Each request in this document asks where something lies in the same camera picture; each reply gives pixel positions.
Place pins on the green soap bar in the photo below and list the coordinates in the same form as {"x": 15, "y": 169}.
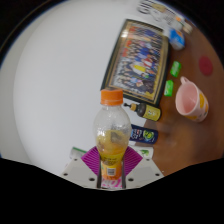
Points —
{"x": 175, "y": 69}
{"x": 169, "y": 88}

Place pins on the flat round red coaster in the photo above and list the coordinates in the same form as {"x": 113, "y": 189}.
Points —
{"x": 206, "y": 66}

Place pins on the pink patterned mug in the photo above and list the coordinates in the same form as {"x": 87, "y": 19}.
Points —
{"x": 190, "y": 101}

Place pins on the brown pump bottle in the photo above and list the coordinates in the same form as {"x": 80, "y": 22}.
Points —
{"x": 148, "y": 112}

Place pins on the dark blue pump bottle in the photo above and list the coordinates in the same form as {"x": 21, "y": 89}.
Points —
{"x": 145, "y": 134}

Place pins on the patterned snack packet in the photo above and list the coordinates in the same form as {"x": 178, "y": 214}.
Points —
{"x": 187, "y": 28}

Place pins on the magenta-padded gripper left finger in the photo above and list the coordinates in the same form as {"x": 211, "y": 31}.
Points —
{"x": 83, "y": 170}

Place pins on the framed group photo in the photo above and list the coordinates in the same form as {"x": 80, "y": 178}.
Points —
{"x": 140, "y": 61}

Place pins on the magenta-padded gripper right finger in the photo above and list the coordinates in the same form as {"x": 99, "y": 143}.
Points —
{"x": 140, "y": 170}

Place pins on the orange-capped clear drink bottle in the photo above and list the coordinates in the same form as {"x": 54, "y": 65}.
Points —
{"x": 112, "y": 133}

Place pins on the blue tissue pack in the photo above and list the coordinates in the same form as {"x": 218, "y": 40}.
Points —
{"x": 176, "y": 39}

